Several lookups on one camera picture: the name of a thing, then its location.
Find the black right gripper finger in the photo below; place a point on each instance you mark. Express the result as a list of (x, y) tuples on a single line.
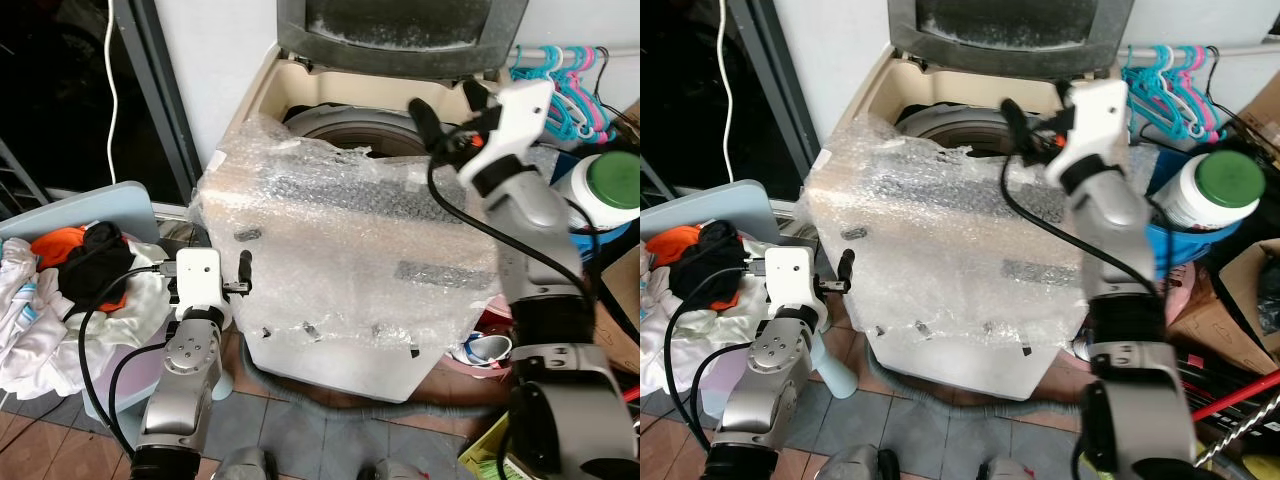
[(1068, 97), (1016, 124), (424, 122), (477, 97)]

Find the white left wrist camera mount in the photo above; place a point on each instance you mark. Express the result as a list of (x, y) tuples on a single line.
[(792, 285), (198, 285)]

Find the white and blue shoe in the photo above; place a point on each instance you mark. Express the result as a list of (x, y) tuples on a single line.
[(490, 348)]

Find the blue plastic basin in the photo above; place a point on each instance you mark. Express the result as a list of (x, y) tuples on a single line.
[(1195, 250), (615, 245)]

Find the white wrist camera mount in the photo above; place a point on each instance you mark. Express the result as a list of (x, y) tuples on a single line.
[(515, 120), (1095, 120), (198, 285), (792, 285)]

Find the red stick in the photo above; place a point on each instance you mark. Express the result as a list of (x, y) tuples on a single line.
[(1240, 392)]

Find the yellow-green plastic bin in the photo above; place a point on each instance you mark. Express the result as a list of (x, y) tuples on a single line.
[(485, 455)]

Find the pink plastic clothes hanger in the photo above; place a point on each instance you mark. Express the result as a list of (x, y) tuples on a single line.
[(1208, 100), (598, 100)]

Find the brown cardboard box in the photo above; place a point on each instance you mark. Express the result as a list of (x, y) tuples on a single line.
[(1250, 290), (1265, 115), (625, 300)]

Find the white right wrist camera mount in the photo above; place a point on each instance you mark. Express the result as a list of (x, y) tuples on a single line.
[(515, 120), (1095, 120)]

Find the pink plastic basin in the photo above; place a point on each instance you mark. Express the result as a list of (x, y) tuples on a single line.
[(495, 371)]

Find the beige top-load washing machine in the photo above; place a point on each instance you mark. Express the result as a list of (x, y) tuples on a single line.
[(950, 375), (340, 375)]

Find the white plastic clothes hanger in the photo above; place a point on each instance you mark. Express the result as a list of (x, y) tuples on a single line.
[(1185, 105), (580, 105)]

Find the black garment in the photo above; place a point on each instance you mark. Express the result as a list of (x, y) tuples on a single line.
[(712, 262), (100, 265)]

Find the white bottle with green lid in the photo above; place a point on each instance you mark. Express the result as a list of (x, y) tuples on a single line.
[(1190, 200), (575, 195)]

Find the grey hanger rail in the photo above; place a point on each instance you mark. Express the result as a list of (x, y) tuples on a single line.
[(620, 53), (1250, 52)]

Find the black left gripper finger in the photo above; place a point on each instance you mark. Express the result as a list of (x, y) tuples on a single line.
[(847, 270), (245, 270)]

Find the grey robot left foot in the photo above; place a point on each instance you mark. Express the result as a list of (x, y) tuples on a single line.
[(245, 468), (860, 468)]

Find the orange garment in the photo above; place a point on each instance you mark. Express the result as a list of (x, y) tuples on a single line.
[(55, 245), (672, 242)]

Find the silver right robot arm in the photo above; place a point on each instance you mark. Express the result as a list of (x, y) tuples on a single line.
[(1110, 230), (540, 230)]

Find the dark grey door frame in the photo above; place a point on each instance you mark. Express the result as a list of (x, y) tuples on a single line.
[(770, 100), (160, 100)]

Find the clear bubble wrap sheet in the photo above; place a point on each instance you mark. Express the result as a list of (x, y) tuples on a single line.
[(940, 230), (330, 230)]

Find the light blue plastic chair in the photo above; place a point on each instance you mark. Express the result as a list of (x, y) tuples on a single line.
[(720, 205), (90, 205)]

